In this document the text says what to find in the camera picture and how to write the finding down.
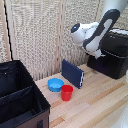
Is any black fabric storage bin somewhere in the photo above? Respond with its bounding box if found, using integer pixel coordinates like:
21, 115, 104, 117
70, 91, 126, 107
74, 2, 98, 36
0, 59, 52, 128

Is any woven wooden folding screen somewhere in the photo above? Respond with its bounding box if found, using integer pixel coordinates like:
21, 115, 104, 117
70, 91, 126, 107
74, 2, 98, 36
0, 0, 128, 83

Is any dark blue flat box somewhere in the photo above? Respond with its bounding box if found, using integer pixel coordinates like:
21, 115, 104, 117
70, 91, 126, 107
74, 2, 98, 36
61, 58, 85, 90

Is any red plastic cup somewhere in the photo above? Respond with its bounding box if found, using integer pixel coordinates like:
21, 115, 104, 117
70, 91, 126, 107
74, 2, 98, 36
60, 84, 75, 102

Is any blue plastic bowl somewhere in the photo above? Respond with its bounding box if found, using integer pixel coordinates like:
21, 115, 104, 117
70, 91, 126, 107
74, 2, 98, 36
47, 77, 65, 93

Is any white item on air fryer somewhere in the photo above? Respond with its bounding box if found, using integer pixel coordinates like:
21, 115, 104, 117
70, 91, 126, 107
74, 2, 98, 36
111, 28, 128, 37

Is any black air fryer body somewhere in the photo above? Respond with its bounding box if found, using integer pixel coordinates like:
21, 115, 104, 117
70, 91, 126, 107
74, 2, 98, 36
87, 29, 128, 80

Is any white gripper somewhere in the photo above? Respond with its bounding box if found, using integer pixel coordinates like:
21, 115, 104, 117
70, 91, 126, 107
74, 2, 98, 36
92, 49, 103, 60

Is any black air fryer drawer basket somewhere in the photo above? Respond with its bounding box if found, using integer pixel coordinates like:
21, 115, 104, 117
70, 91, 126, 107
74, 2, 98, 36
87, 54, 118, 76

